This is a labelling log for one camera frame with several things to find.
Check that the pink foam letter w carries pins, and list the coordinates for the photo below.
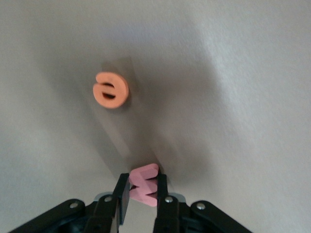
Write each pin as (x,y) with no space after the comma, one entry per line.
(142,179)

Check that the orange foam letter e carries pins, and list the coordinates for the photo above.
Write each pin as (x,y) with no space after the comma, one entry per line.
(121,92)

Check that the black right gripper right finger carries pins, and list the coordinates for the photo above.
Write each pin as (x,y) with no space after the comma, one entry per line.
(166,213)

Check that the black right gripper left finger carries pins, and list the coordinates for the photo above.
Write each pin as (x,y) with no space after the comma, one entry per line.
(107,213)

